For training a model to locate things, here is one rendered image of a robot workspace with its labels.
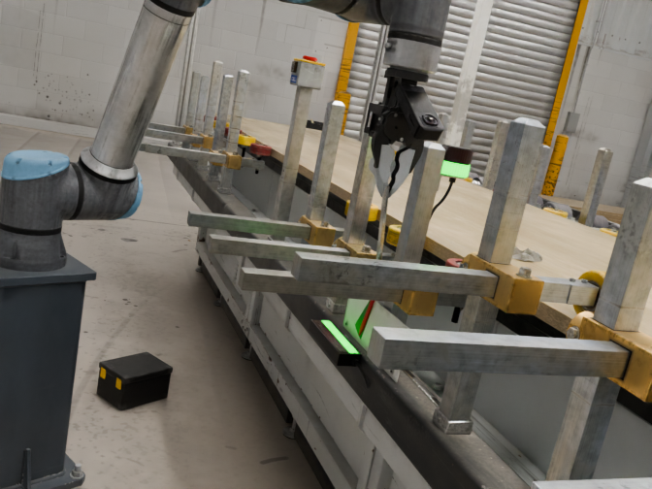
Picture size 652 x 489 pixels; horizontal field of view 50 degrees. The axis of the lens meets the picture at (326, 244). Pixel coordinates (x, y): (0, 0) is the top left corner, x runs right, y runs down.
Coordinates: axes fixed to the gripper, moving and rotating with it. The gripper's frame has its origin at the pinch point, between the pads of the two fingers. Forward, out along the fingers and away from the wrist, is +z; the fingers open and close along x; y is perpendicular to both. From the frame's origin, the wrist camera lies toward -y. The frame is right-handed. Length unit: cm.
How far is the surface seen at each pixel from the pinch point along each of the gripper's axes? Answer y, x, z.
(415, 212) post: 0.2, -6.3, 3.1
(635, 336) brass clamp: -51, -7, 4
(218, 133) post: 175, -8, 13
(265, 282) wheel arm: -3.5, 19.7, 16.8
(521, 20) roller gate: 751, -520, -144
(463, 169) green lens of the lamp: -1.0, -12.8, -5.8
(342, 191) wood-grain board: 71, -22, 13
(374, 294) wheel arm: -3.6, 0.1, 17.3
